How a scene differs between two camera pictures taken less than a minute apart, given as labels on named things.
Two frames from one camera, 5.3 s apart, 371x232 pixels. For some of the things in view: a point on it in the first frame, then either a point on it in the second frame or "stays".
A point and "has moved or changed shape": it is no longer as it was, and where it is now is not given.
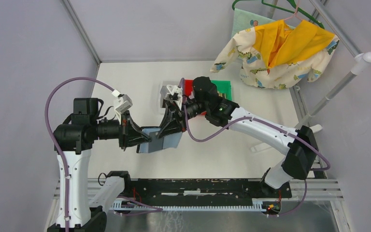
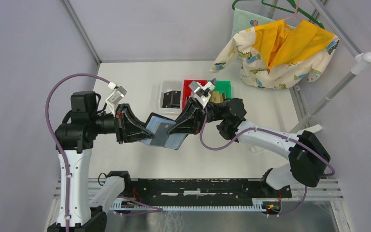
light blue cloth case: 168,140 has moved or changed shape
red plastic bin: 188,88 stays
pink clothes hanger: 295,14 stays
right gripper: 172,112 to 193,111
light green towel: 243,20 stays
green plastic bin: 224,87 stays
